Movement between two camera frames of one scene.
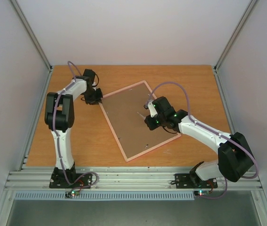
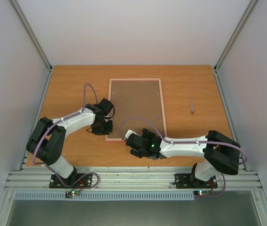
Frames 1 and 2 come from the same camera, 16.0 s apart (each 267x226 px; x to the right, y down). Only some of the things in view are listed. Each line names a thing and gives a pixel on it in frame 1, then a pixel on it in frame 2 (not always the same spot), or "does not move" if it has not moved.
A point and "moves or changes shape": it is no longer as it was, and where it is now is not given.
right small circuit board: [199, 193] does not move
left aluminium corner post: [29, 31] does not move
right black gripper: [150, 121] to [137, 143]
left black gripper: [99, 100] to [109, 130]
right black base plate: [183, 181] does not move
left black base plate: [68, 179] does not move
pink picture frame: [125, 112] moves or changes shape
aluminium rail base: [124, 178] does not move
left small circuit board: [72, 194] does not move
